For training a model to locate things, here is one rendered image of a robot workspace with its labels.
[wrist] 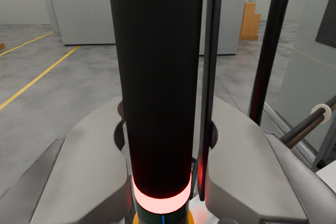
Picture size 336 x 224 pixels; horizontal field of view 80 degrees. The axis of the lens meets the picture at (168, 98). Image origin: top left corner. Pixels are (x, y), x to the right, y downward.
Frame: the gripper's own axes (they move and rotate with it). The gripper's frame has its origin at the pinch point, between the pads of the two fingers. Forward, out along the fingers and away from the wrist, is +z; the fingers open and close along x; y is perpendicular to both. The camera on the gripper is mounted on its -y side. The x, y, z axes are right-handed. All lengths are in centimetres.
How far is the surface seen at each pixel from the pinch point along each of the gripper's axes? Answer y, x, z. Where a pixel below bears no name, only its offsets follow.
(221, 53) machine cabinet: 155, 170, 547
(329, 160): 45, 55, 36
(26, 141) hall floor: 166, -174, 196
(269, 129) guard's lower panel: 76, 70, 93
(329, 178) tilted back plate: 34, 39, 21
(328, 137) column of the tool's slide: 37, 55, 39
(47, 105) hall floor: 165, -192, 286
